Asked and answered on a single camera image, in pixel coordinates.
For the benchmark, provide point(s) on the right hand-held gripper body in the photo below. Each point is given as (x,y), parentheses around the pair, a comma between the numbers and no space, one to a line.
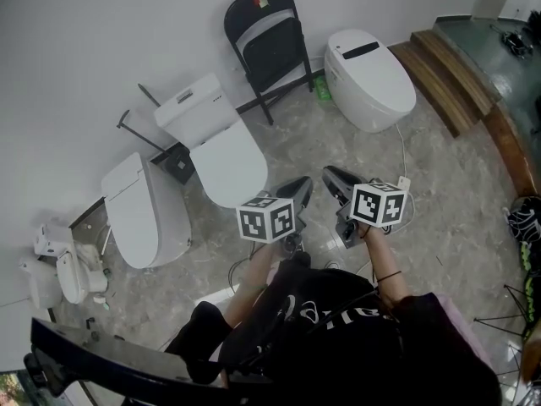
(376,205)

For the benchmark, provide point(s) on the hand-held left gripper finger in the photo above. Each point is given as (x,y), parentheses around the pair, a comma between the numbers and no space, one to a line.
(275,190)
(305,197)

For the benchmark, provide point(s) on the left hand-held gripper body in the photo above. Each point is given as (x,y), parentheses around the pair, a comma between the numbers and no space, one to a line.
(264,220)

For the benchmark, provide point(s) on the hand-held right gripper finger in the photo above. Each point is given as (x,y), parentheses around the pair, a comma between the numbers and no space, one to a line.
(334,188)
(348,180)

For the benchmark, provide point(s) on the black folding chair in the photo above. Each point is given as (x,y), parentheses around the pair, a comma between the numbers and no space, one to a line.
(270,49)

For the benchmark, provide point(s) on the person's left forearm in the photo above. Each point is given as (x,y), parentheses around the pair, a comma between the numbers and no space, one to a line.
(255,269)

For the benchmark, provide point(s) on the person's right forearm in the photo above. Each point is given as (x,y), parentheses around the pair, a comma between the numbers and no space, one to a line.
(386,260)

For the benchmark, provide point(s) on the white power strip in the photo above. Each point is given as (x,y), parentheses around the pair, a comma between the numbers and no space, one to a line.
(404,182)

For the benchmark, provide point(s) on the white toilet with tank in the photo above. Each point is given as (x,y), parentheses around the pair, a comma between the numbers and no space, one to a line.
(224,163)

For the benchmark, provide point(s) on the egg-shaped white smart toilet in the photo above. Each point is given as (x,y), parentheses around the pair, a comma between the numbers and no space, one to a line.
(372,87)

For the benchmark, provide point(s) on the green packet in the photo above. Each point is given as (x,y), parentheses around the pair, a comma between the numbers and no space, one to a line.
(322,87)

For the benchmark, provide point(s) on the black stand with square base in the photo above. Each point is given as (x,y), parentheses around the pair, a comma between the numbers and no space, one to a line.
(179,167)

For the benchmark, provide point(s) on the white flat-lid smart toilet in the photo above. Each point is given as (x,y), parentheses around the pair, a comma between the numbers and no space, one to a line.
(139,218)

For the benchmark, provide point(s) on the wooden steps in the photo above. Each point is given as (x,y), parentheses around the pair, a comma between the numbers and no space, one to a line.
(444,83)

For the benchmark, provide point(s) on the person's black printed shirt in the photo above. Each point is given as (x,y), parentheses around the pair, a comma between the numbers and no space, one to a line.
(338,345)

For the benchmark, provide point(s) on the row of black backpacks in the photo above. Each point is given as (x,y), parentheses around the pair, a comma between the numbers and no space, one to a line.
(526,226)

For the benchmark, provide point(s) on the black rod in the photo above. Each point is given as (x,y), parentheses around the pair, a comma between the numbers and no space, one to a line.
(149,94)

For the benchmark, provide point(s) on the black tripod stand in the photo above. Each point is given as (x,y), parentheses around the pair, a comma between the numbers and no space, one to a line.
(517,298)

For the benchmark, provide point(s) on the dark glossy curved panel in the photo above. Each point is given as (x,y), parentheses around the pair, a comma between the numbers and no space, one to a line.
(127,353)

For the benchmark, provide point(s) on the small white toilet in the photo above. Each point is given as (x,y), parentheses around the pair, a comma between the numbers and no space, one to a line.
(76,277)

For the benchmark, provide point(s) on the white plastic toilet part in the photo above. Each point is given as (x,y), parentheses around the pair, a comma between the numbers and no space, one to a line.
(50,239)

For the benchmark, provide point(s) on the white ceramic cistern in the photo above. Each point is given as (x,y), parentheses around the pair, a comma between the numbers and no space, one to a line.
(40,286)

